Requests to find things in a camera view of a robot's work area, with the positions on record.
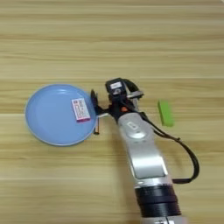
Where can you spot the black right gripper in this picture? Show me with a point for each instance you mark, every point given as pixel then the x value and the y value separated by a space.
pixel 124 108

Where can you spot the small white and pink box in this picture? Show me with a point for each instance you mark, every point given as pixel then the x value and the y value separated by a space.
pixel 80 110

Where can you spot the green rectangular block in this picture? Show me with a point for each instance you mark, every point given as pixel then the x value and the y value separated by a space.
pixel 165 113

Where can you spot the blue round plate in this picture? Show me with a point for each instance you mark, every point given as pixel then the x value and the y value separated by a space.
pixel 49 116

